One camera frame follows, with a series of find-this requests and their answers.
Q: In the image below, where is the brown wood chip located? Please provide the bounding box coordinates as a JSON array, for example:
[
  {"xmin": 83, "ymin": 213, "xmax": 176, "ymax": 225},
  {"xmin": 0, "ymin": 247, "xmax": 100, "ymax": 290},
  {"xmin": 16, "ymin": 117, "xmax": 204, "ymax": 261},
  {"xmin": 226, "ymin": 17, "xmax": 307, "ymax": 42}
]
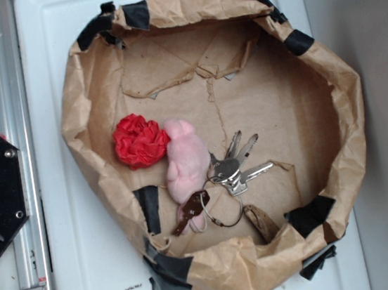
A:
[{"xmin": 243, "ymin": 204, "xmax": 280, "ymax": 244}]

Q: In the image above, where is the pink plush toy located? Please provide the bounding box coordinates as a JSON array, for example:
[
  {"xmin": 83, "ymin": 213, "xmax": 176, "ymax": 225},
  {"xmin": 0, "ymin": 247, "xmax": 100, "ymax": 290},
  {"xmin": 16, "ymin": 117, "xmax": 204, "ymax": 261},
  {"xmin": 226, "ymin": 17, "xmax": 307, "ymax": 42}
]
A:
[{"xmin": 164, "ymin": 119, "xmax": 211, "ymax": 222}]

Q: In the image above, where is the silver key bunch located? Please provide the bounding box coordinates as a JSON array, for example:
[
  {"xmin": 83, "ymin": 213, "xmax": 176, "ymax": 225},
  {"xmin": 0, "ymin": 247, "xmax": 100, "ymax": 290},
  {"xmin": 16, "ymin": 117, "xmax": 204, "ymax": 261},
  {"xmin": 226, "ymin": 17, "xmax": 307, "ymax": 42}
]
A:
[{"xmin": 208, "ymin": 130, "xmax": 274, "ymax": 197}]

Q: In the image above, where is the red crumpled paper ball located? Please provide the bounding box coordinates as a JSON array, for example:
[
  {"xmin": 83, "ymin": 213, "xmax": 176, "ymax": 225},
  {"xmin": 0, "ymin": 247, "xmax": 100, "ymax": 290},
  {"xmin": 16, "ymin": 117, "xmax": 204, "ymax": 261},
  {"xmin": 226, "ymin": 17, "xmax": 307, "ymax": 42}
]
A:
[{"xmin": 113, "ymin": 114, "xmax": 170, "ymax": 170}]

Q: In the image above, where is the brown bronze key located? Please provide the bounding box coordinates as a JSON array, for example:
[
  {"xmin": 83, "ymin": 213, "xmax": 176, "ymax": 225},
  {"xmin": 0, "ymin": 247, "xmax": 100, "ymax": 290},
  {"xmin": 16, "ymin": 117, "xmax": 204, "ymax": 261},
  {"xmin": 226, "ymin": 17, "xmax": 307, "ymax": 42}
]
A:
[{"xmin": 172, "ymin": 190, "xmax": 210, "ymax": 236}]

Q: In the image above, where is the brown paper bag bin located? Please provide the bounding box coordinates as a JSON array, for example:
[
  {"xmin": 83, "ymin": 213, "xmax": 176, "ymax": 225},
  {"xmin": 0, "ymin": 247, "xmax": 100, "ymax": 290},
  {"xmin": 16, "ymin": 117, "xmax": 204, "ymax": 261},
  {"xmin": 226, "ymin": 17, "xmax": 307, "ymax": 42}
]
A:
[{"xmin": 61, "ymin": 0, "xmax": 366, "ymax": 290}]

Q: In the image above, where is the white plastic tray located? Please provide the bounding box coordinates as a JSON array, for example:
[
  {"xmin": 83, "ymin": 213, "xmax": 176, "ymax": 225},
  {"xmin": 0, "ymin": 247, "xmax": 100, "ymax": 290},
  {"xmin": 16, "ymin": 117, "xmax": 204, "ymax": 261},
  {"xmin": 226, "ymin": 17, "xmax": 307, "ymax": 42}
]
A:
[{"xmin": 14, "ymin": 0, "xmax": 370, "ymax": 290}]

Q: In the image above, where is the wire key ring loop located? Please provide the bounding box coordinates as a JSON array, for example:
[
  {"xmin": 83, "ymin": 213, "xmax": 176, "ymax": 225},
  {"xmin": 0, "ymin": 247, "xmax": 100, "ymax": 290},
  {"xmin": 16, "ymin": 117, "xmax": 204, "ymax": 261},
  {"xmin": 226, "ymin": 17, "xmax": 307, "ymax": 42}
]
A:
[{"xmin": 200, "ymin": 174, "xmax": 247, "ymax": 230}]

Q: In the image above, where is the aluminium extrusion rail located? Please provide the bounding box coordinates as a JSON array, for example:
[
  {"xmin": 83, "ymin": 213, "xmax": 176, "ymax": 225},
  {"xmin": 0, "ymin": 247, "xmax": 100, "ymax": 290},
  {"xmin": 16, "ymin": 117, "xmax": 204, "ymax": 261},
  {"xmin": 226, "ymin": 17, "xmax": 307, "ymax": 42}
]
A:
[{"xmin": 0, "ymin": 0, "xmax": 56, "ymax": 290}]

